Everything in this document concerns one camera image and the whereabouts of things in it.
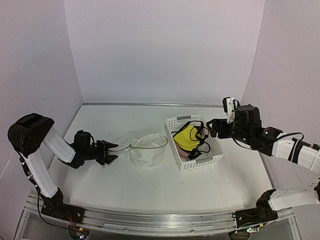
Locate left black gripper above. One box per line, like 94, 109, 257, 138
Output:
82, 139, 118, 165

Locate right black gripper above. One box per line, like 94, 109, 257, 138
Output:
206, 119, 252, 146

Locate white perforated plastic basket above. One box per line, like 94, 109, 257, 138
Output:
165, 115, 224, 172

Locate yellow bra black straps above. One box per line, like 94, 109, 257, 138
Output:
173, 120, 211, 158

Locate white mesh laundry bag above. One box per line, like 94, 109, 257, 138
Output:
109, 132, 169, 170

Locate pink bra black straps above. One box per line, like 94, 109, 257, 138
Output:
174, 141, 201, 161

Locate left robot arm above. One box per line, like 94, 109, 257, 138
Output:
7, 113, 118, 224

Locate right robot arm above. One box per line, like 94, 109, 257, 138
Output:
206, 103, 320, 229

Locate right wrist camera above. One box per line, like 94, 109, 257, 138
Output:
222, 97, 239, 124

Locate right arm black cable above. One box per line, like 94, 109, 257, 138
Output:
232, 99, 305, 151

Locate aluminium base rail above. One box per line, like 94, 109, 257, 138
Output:
13, 191, 301, 240

